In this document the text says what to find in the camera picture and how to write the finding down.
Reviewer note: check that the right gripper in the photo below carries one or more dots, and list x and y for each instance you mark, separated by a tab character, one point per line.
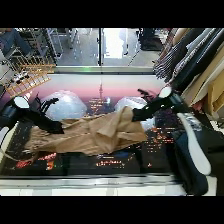
142	113

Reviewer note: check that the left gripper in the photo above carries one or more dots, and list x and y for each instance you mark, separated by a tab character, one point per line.
55	127

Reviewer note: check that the tan garment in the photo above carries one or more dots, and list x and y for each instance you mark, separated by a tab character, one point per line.
100	133

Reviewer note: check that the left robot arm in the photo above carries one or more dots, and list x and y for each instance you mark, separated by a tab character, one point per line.
30	115

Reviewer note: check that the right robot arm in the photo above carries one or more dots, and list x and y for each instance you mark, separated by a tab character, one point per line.
197	150

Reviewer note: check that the striped shirt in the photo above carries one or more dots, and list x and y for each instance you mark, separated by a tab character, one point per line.
170	60

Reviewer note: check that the beige garment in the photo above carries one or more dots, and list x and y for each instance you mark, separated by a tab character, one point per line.
208	83

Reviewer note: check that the person's legs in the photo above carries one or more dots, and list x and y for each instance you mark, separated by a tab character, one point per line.
13	41

